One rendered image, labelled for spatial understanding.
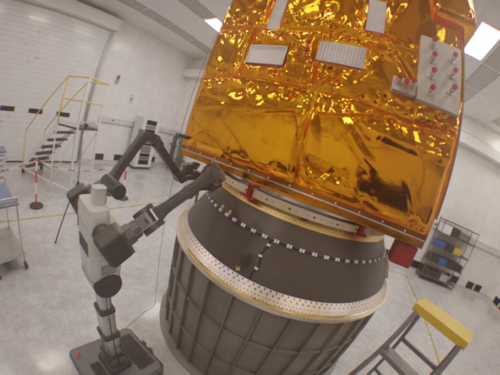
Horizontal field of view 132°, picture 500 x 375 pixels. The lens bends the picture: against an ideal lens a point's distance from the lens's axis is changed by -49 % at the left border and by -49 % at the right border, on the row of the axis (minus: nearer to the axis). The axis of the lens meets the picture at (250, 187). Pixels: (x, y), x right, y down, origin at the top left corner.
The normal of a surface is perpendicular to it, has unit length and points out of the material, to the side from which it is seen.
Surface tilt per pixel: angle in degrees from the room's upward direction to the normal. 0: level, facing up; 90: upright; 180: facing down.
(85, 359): 0
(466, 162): 90
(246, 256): 62
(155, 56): 90
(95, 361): 0
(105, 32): 90
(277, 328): 90
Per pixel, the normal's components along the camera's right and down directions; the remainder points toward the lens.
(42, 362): 0.29, -0.94
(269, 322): -0.23, 0.12
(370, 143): -0.49, -0.04
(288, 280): -0.07, -0.32
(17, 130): 0.85, 0.34
